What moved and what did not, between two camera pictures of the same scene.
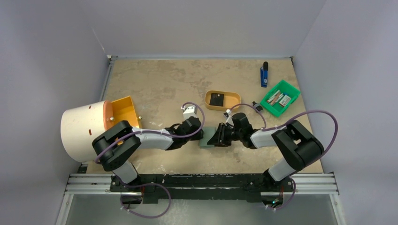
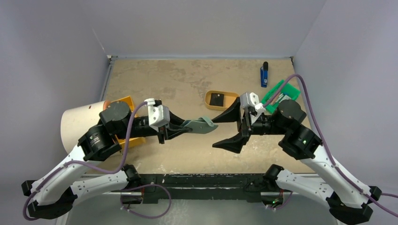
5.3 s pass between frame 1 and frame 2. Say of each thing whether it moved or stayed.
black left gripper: moved
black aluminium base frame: stayed
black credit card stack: stayed
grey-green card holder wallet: moved
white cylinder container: stayed
